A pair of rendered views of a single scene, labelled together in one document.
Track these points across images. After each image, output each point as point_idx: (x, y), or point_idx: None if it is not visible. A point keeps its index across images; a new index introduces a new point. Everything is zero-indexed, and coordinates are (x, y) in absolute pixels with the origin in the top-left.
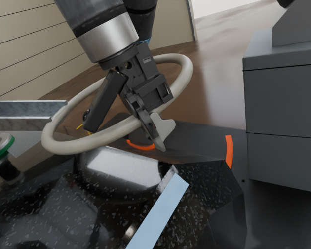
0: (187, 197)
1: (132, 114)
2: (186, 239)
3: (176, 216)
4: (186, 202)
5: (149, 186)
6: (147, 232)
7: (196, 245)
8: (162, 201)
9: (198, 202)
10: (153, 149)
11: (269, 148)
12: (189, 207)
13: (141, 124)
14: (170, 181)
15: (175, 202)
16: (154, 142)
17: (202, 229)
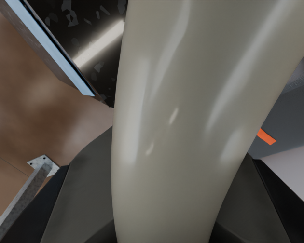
0: (66, 75)
1: (291, 212)
2: (17, 26)
3: (34, 37)
4: (58, 67)
5: (69, 24)
6: None
7: (19, 33)
8: (38, 30)
9: (66, 82)
10: (295, 69)
11: None
12: (54, 65)
13: (111, 213)
14: (77, 75)
15: (49, 52)
16: (81, 150)
17: (39, 56)
